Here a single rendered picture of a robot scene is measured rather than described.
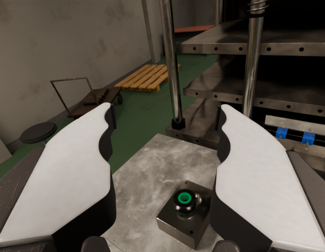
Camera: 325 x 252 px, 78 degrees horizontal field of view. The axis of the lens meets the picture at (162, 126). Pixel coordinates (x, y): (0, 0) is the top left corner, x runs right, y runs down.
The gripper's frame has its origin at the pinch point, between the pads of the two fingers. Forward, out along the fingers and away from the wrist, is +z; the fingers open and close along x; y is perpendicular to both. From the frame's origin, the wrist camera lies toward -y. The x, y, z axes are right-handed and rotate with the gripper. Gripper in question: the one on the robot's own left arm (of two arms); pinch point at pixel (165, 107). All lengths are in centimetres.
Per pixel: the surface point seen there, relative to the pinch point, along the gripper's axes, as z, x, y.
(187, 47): 100, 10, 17
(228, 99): 88, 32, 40
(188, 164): 63, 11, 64
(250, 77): 78, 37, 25
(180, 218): 31, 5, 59
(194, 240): 23, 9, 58
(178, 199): 36, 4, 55
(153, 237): 29, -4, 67
